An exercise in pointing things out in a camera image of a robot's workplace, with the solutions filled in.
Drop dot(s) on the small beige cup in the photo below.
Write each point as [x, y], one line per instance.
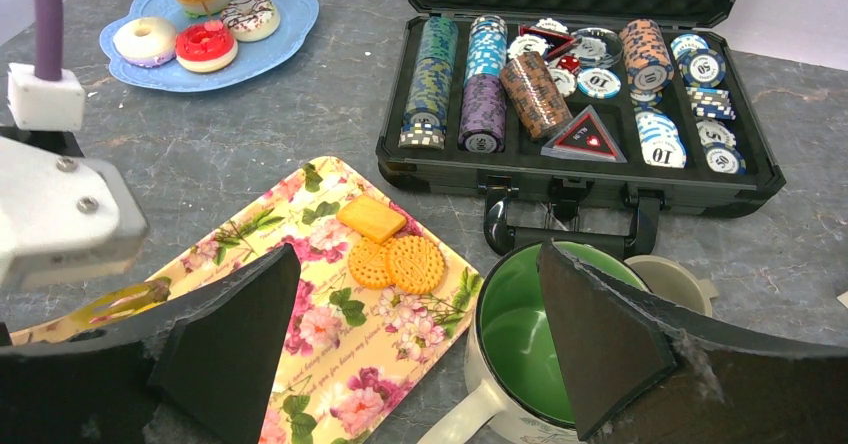
[673, 282]

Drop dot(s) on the red glazed donut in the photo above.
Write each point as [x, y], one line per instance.
[205, 47]

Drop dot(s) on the floral rectangular tray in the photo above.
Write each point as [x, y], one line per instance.
[350, 354]

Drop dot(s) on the square yellow biscuit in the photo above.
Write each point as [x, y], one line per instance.
[371, 218]

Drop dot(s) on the chocolate sprinkled donut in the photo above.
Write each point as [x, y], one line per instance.
[250, 20]

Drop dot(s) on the silver serving tongs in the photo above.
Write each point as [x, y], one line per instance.
[121, 304]

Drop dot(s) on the green-inside floral mug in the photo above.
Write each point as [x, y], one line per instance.
[511, 368]

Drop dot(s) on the round orange biscuit lower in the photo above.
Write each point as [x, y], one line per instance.
[367, 263]

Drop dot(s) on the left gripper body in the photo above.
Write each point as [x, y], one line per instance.
[64, 219]

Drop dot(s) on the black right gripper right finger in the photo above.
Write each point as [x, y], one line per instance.
[640, 369]

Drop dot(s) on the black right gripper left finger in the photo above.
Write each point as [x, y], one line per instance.
[197, 368]

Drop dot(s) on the round orange biscuit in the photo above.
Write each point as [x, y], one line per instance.
[415, 264]
[367, 263]

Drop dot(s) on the blue three-tier cake stand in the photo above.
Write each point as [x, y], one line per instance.
[253, 59]

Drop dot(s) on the black poker chip case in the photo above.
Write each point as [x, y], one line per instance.
[522, 171]

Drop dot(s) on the white glazed donut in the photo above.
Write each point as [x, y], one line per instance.
[146, 42]

